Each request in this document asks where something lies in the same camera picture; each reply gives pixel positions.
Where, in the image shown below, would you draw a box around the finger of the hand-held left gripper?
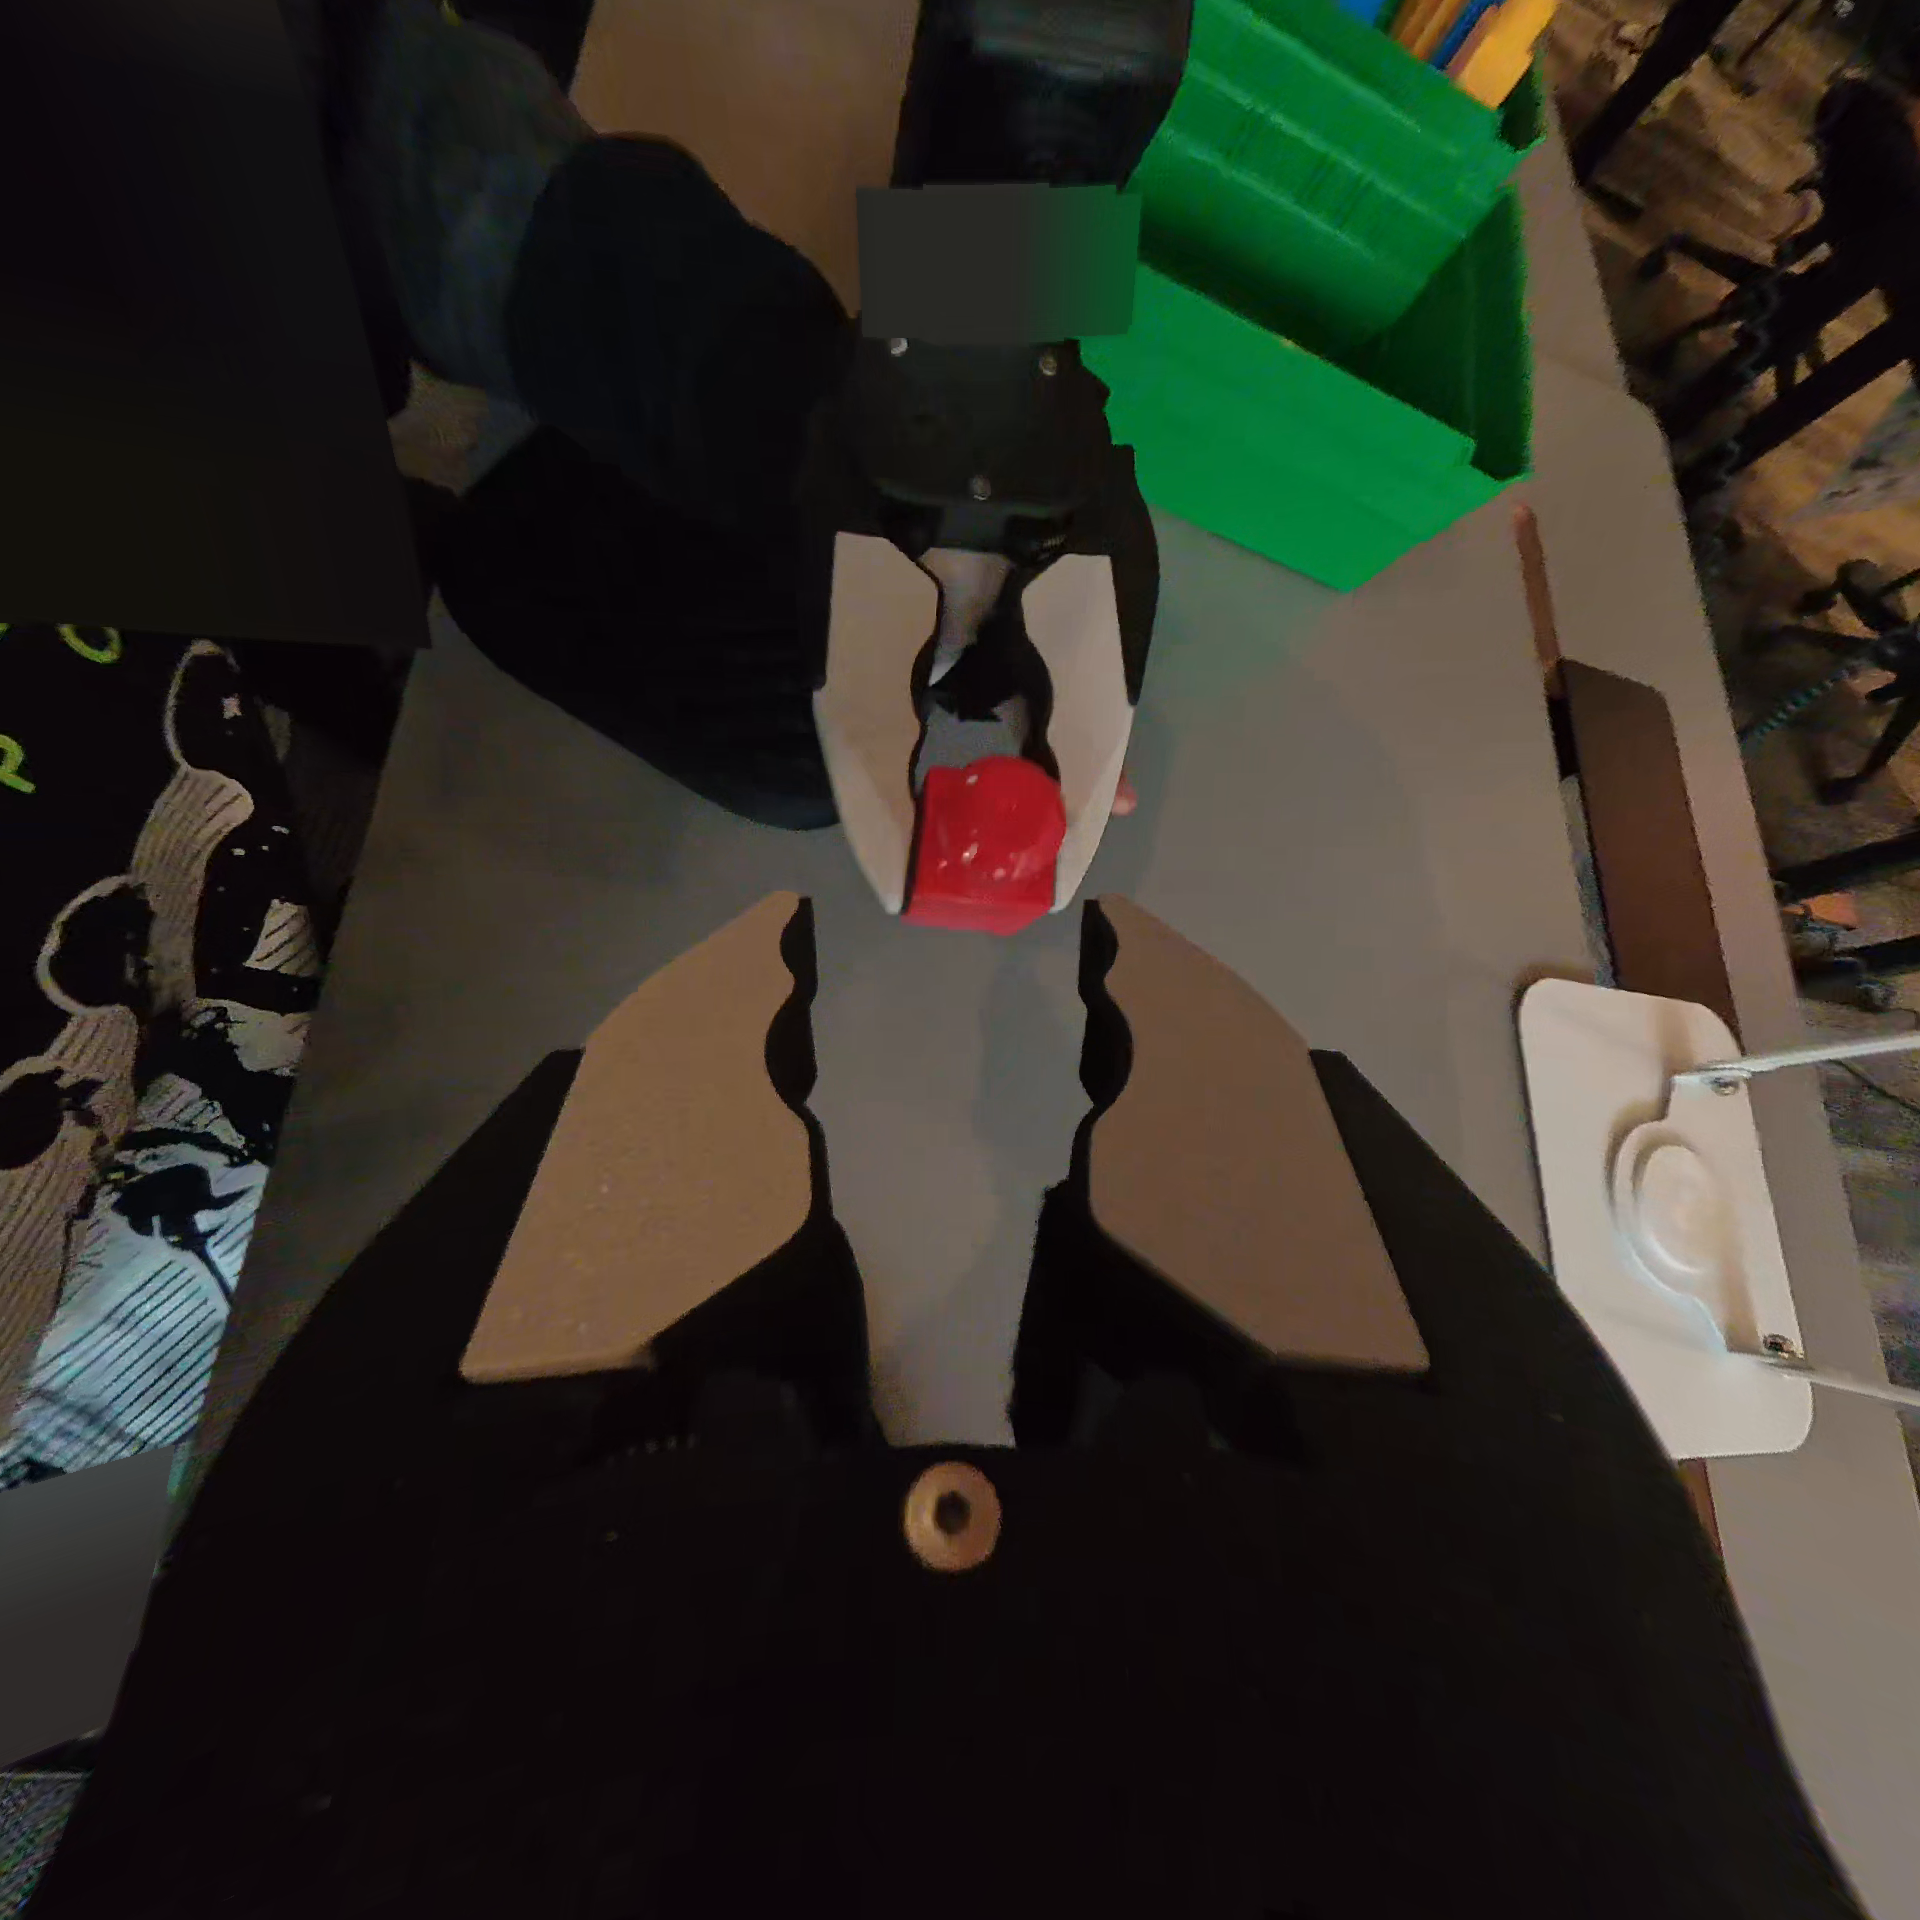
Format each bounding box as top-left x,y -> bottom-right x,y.
1028,518 -> 1161,915
811,525 -> 942,921

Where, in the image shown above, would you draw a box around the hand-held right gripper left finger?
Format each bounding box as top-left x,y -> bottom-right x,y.
458,893 -> 825,1386

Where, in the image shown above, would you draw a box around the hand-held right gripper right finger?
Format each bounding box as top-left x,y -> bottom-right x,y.
1078,894 -> 1431,1378

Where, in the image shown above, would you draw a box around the red single-stud mega block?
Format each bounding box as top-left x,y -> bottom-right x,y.
904,753 -> 1072,936

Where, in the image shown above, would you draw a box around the large green plastic bin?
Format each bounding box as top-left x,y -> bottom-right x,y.
1080,187 -> 1537,591

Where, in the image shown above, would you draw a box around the row of coloured flat blocks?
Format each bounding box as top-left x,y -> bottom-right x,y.
1334,0 -> 1562,109

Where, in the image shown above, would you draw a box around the black office chair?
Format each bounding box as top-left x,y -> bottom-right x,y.
1744,551 -> 1920,906

